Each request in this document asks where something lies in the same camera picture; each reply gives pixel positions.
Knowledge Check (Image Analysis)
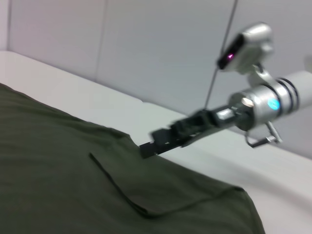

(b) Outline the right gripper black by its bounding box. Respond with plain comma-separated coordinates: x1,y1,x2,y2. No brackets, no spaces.
139,103,244,159

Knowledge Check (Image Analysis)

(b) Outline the dark green t-shirt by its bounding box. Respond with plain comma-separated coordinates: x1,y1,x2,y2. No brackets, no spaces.
0,82,266,234

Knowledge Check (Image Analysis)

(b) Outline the right wrist silver connector stub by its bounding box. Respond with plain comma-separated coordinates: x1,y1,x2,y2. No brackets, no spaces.
240,97,254,108

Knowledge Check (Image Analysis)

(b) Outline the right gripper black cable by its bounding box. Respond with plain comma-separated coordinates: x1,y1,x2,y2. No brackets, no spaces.
244,121,283,149

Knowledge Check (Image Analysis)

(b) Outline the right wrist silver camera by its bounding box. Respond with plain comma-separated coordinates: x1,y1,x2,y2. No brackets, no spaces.
217,22,274,86

